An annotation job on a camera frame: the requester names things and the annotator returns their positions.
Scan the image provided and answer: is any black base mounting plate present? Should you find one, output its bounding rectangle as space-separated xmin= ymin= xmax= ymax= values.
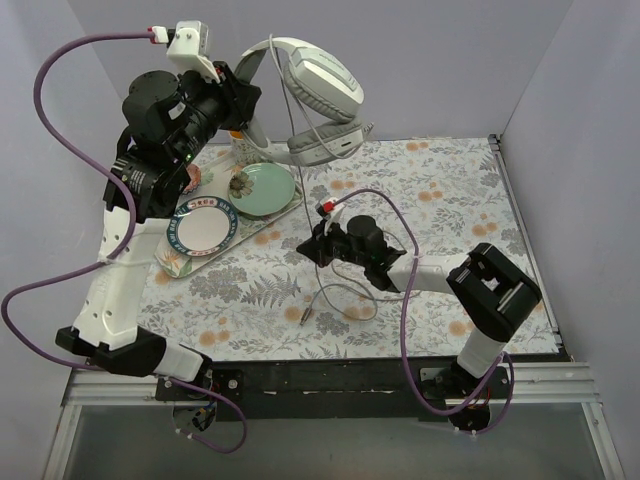
xmin=154 ymin=357 xmax=510 ymax=422

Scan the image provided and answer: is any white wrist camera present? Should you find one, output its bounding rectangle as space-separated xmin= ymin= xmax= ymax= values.
xmin=167 ymin=20 xmax=220 ymax=83
xmin=316 ymin=197 xmax=344 ymax=236

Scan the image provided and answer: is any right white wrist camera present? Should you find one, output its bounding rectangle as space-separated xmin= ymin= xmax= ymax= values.
xmin=316 ymin=197 xmax=344 ymax=236

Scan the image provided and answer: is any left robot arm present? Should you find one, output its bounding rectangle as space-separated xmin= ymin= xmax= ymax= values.
xmin=55 ymin=61 xmax=261 ymax=400

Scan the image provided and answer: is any grey headphone cable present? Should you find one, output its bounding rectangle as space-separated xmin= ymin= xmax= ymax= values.
xmin=267 ymin=33 xmax=431 ymax=327

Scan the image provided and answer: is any leaf print tray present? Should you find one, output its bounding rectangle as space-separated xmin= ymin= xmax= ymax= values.
xmin=155 ymin=151 xmax=302 ymax=279

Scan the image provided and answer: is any white floral mug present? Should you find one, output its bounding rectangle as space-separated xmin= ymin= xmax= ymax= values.
xmin=229 ymin=131 xmax=264 ymax=166

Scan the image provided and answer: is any white blue-rimmed plate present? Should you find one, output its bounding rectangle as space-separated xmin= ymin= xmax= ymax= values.
xmin=166 ymin=196 xmax=239 ymax=257

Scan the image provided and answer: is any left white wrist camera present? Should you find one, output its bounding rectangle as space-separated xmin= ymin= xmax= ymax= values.
xmin=167 ymin=20 xmax=220 ymax=83

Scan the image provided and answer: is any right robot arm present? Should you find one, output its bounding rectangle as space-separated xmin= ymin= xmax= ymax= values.
xmin=296 ymin=215 xmax=542 ymax=398

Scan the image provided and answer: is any aluminium frame rail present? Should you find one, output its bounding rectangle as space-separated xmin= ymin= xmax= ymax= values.
xmin=45 ymin=357 xmax=624 ymax=479

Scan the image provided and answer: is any green floral plate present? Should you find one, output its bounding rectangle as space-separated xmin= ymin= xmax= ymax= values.
xmin=228 ymin=163 xmax=296 ymax=217

